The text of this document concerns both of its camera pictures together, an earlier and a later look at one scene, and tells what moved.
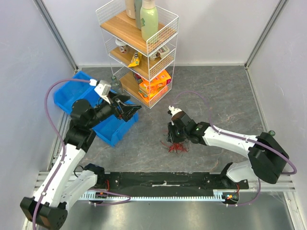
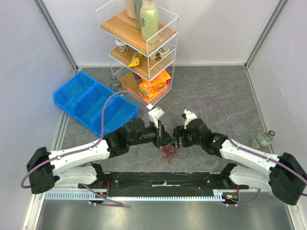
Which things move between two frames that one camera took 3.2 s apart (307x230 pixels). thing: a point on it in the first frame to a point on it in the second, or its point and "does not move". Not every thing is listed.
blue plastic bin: x=111 y=131 does not move
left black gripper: x=126 y=111 to x=162 y=137
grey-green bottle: x=137 y=6 does not move
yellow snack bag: x=135 y=59 does not move
